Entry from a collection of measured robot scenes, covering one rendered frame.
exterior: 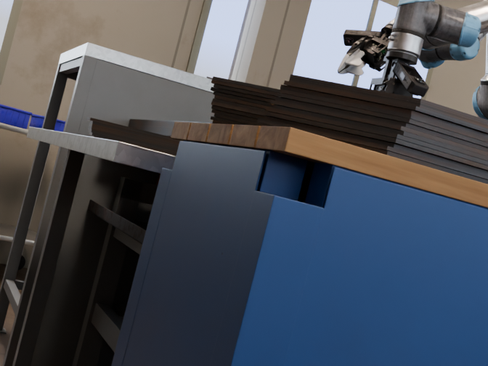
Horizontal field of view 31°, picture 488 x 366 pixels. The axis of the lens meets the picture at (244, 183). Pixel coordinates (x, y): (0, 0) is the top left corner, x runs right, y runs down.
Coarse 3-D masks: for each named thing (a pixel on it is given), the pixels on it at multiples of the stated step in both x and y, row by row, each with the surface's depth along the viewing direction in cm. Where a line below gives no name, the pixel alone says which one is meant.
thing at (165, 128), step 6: (132, 120) 272; (138, 120) 264; (144, 120) 257; (150, 120) 250; (132, 126) 269; (138, 126) 262; (144, 126) 255; (150, 126) 248; (156, 126) 242; (162, 126) 236; (168, 126) 229; (156, 132) 240; (162, 132) 234; (168, 132) 228
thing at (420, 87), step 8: (400, 64) 196; (400, 72) 195; (408, 72) 193; (416, 72) 196; (400, 80) 194; (408, 80) 190; (416, 80) 189; (408, 88) 190; (416, 88) 189; (424, 88) 189
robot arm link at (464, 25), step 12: (444, 12) 198; (456, 12) 199; (444, 24) 198; (456, 24) 198; (468, 24) 199; (480, 24) 200; (432, 36) 201; (444, 36) 200; (456, 36) 200; (468, 36) 200
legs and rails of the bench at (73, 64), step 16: (64, 64) 317; (80, 64) 280; (64, 80) 326; (48, 112) 325; (48, 128) 325; (48, 144) 326; (32, 176) 325; (32, 192) 325; (32, 208) 326; (16, 240) 325; (16, 256) 325; (16, 272) 325; (0, 288) 327; (16, 288) 310; (0, 304) 324; (16, 304) 283; (0, 320) 325
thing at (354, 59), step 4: (356, 52) 252; (360, 52) 252; (364, 52) 252; (344, 56) 252; (348, 56) 251; (352, 56) 252; (356, 56) 252; (360, 56) 251; (344, 60) 251; (348, 60) 251; (352, 60) 251; (356, 60) 251; (360, 60) 250; (340, 64) 252; (344, 64) 252; (348, 64) 251; (352, 64) 250; (356, 64) 250; (360, 64) 249; (340, 68) 251
